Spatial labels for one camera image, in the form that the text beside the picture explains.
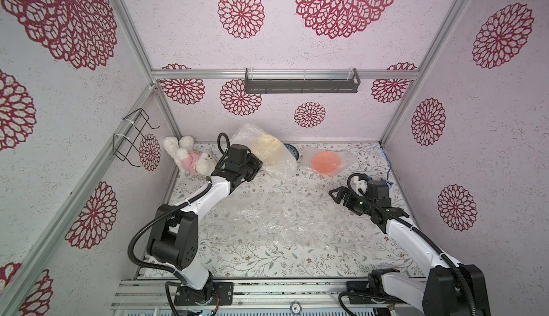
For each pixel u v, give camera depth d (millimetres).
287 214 926
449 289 406
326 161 1093
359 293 744
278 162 917
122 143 728
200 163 990
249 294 748
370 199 663
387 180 945
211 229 893
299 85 888
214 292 730
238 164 675
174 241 449
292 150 1165
